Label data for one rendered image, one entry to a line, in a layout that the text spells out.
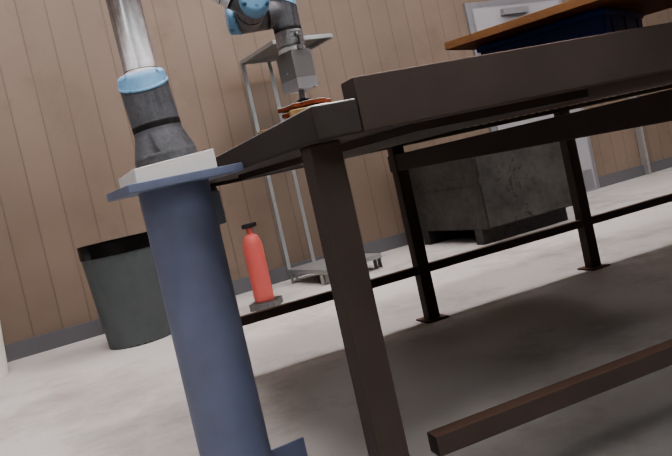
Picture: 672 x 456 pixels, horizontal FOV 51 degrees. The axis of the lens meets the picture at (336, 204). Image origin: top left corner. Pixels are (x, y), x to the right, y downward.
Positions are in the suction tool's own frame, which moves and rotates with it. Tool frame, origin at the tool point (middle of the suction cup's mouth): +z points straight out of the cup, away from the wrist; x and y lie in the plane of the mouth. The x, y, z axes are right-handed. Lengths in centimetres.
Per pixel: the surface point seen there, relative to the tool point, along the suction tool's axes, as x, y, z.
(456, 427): 19, -58, 72
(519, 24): -21, -59, -4
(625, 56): -26, -79, 9
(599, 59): -20, -78, 9
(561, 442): -30, -38, 99
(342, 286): 36, -56, 39
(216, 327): 42, -8, 48
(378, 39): -317, 350, -94
